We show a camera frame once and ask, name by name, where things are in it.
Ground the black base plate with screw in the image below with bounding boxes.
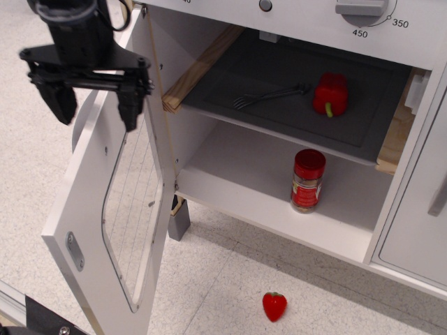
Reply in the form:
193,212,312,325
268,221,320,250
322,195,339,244
25,295,87,335

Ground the red toy strawberry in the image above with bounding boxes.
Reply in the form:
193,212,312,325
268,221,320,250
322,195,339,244
262,292,288,322

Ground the aluminium frame rail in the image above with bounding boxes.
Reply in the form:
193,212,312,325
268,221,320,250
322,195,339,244
1,281,27,326

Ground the grey oven tray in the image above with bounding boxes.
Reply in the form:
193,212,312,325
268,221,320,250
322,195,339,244
183,29,411,165

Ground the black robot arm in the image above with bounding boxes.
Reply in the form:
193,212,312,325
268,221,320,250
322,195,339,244
20,1,152,131

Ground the grey oven temperature knob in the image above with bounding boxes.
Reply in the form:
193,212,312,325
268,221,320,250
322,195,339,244
335,0,389,27

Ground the white right cabinet door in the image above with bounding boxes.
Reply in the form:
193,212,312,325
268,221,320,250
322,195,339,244
373,78,446,290

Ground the red toy bell pepper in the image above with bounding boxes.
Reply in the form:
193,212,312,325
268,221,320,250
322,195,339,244
312,73,349,117

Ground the grey cabinet foot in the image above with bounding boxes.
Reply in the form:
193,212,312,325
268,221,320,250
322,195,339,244
168,200,191,241

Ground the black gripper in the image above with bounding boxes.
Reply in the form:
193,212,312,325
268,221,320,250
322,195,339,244
20,19,151,132

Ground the red lidded spice jar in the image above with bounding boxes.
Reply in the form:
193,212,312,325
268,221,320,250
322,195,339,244
291,149,326,214

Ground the grey round push button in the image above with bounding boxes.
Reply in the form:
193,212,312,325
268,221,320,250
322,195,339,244
258,0,272,12

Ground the white oven door with window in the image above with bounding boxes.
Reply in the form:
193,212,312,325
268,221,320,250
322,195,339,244
41,8,177,335

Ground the white toy kitchen cabinet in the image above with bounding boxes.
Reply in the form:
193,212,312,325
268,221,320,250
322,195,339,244
132,1,446,298

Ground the dark metal fork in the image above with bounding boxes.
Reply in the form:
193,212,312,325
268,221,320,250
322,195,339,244
233,83,312,110

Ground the grey right door handle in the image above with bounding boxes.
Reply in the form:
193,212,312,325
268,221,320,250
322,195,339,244
427,177,447,217

